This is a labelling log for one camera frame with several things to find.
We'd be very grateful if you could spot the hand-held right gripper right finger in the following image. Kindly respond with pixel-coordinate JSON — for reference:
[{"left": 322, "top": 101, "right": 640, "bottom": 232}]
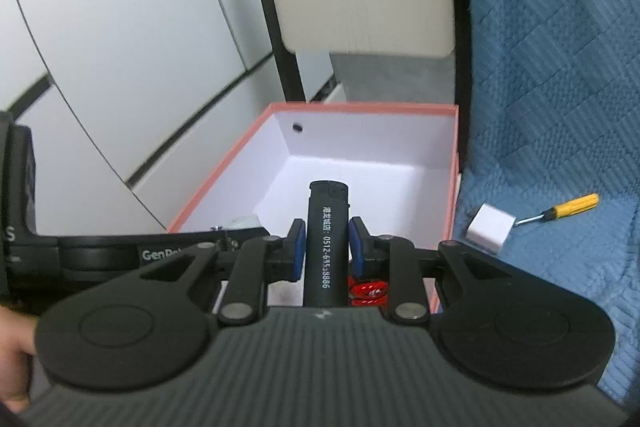
[{"left": 348, "top": 216, "right": 512, "bottom": 326}]

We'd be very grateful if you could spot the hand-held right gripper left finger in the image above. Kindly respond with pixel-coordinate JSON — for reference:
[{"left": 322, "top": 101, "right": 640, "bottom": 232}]
[{"left": 140, "top": 219, "right": 307, "bottom": 326}]

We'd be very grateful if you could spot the black rectangular lighter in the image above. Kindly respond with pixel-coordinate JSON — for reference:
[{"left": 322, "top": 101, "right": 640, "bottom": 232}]
[{"left": 306, "top": 180, "right": 350, "bottom": 309}]

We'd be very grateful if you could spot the red lion figurine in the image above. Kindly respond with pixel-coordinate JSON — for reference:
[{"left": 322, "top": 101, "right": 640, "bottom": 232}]
[{"left": 348, "top": 276, "right": 389, "bottom": 307}]

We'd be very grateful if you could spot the pink cardboard box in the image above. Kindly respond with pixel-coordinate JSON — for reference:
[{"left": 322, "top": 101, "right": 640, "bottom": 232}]
[{"left": 166, "top": 102, "right": 460, "bottom": 314}]

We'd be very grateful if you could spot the person's left hand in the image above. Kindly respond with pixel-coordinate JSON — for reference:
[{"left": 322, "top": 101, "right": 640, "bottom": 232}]
[{"left": 0, "top": 306, "right": 40, "bottom": 414}]

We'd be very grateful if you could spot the white plug charger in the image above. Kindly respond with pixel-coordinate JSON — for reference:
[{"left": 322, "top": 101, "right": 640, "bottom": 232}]
[{"left": 467, "top": 202, "right": 516, "bottom": 256}]

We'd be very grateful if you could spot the blue textured seat cover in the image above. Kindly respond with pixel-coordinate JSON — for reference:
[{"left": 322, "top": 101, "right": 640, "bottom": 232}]
[{"left": 456, "top": 0, "right": 640, "bottom": 408}]

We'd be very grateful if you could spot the yellow handled screwdriver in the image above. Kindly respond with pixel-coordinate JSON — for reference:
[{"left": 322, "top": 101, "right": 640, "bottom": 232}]
[{"left": 515, "top": 193, "right": 600, "bottom": 226}]

